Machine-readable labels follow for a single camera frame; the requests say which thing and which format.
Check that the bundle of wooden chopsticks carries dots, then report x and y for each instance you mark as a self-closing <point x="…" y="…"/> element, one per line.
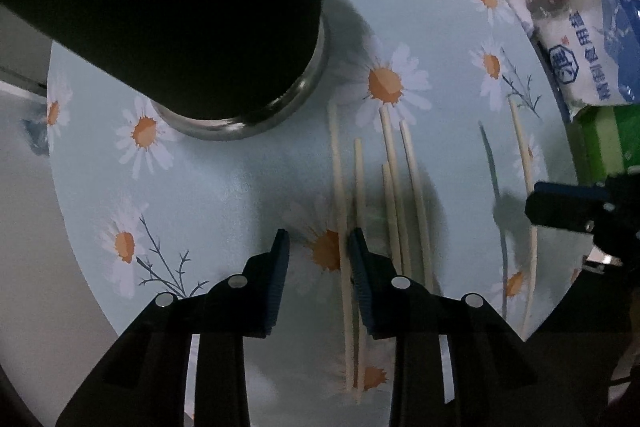
<point x="390" y="157"/>

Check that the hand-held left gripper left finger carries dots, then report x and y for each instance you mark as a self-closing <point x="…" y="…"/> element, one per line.
<point x="277" y="277"/>

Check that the green sugar bag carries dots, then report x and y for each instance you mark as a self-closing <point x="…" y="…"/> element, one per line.
<point x="605" y="142"/>

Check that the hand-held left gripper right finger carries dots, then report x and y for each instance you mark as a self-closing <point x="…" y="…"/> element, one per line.
<point x="362" y="282"/>

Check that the white and blue salt bag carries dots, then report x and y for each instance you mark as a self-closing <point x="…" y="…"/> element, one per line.
<point x="590" y="62"/>

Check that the black cylindrical utensil holder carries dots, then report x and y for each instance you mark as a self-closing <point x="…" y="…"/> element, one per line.
<point x="175" y="7"/>

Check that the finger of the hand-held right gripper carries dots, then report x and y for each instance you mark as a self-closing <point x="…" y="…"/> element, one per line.
<point x="565" y="188"/>
<point x="560" y="212"/>

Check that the single wooden chopstick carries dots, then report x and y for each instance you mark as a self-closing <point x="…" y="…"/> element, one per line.
<point x="522" y="157"/>

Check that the daisy print tablecloth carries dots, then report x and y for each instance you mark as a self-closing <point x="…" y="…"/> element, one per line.
<point x="240" y="187"/>

